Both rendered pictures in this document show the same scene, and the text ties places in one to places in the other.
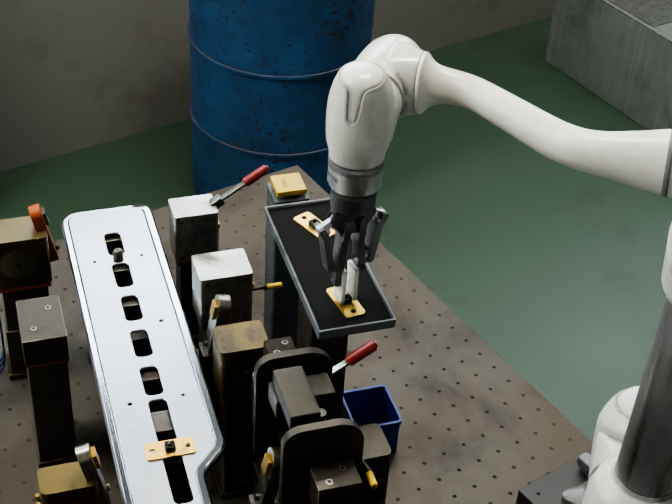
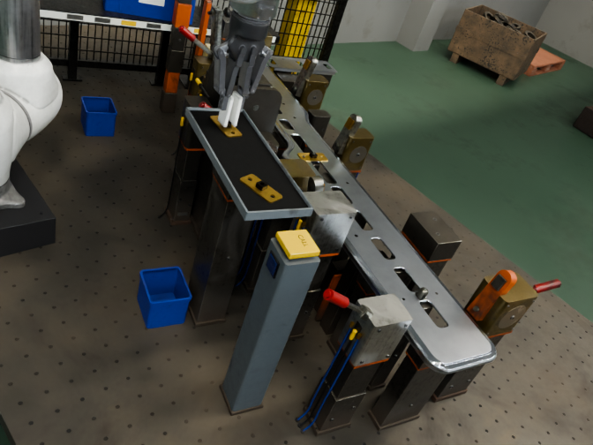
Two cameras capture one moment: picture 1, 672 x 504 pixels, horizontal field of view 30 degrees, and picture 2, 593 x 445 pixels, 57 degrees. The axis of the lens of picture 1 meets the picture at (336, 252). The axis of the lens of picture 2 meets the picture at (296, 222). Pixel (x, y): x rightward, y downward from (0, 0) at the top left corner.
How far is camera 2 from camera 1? 2.86 m
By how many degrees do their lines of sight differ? 105
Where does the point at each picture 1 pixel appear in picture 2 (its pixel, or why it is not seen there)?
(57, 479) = (362, 132)
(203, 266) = (343, 201)
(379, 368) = (142, 381)
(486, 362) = (17, 390)
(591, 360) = not seen: outside the picture
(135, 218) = (434, 346)
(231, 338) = (300, 167)
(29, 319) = (442, 225)
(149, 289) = (379, 263)
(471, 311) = not seen: outside the picture
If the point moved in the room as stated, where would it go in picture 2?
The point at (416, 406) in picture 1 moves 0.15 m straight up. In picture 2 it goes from (111, 337) to (116, 291)
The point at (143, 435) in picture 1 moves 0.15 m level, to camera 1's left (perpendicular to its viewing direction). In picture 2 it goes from (330, 165) to (380, 175)
